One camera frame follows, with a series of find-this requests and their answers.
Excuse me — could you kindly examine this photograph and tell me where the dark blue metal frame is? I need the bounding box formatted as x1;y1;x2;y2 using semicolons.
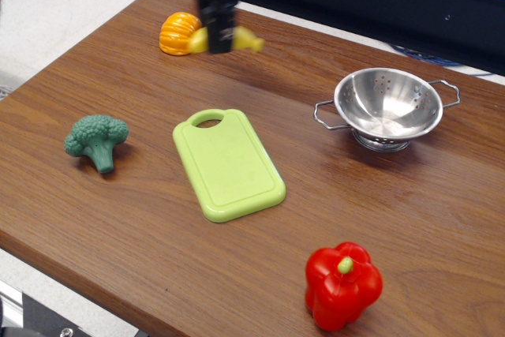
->
239;0;504;75

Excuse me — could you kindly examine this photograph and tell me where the black metal bracket with screw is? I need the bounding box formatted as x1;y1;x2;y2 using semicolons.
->
21;292;149;337

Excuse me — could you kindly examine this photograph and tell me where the light green cutting board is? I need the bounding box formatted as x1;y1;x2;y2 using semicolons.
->
173;109;286;223

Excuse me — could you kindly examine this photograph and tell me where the red toy bell pepper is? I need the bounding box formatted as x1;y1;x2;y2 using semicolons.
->
305;242;383;331

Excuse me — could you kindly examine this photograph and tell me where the orange toy pumpkin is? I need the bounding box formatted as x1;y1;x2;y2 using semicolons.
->
159;12;202;56

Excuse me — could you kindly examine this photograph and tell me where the green toy broccoli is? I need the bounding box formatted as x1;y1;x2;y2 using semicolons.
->
64;114;129;174

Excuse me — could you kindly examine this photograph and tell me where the steel colander with handles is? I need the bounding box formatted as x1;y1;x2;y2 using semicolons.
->
313;68;461;152

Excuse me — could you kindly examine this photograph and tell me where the yellow toy banana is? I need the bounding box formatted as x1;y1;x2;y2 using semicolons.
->
188;26;264;54

